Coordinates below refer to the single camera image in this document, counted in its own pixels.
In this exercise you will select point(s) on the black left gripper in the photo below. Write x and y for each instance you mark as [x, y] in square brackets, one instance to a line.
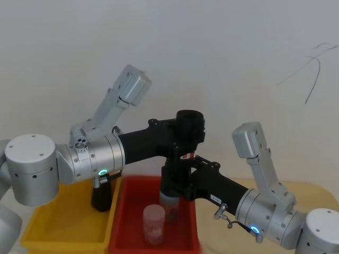
[148, 143]

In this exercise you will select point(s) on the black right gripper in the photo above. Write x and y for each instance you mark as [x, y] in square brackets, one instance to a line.
[219, 188]

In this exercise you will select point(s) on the black round cap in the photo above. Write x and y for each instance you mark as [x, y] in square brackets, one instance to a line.
[189, 121]

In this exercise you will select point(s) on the black bottle with clear base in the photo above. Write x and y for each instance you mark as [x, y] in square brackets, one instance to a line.
[167, 182]

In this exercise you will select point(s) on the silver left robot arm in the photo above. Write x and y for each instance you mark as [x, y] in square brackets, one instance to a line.
[31, 164]

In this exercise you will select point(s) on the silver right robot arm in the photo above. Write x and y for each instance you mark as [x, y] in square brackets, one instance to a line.
[267, 209]

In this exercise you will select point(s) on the red plastic bin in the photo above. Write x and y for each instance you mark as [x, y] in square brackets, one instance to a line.
[182, 232]

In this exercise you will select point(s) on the clear plastic bottle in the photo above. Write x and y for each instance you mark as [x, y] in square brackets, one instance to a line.
[154, 225]

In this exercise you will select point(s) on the small black bottle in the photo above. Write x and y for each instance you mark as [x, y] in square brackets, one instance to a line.
[100, 198]

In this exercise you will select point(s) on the yellow plastic bin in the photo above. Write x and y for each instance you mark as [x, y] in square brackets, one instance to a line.
[69, 219]

